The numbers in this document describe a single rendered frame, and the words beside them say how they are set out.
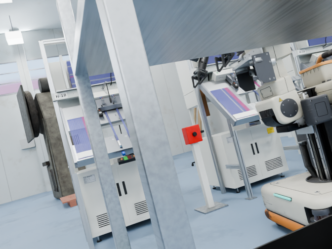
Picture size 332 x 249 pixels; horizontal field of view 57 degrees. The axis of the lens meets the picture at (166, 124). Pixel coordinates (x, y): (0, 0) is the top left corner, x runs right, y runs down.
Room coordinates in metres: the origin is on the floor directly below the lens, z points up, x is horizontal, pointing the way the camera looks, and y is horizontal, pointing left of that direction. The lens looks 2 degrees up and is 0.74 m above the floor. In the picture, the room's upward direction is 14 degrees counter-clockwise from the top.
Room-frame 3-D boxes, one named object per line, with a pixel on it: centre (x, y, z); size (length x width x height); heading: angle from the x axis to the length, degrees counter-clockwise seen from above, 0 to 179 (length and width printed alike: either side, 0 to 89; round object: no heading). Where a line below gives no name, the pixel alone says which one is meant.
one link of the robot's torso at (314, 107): (1.70, -0.70, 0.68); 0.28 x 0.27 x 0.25; 9
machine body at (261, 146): (3.52, -0.73, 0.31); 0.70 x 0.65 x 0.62; 110
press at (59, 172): (6.84, 2.48, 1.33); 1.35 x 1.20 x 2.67; 20
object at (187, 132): (2.84, -0.21, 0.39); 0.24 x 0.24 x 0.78; 20
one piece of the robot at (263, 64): (1.75, -0.57, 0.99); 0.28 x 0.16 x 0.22; 9
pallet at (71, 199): (5.69, 1.55, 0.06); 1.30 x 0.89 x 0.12; 111
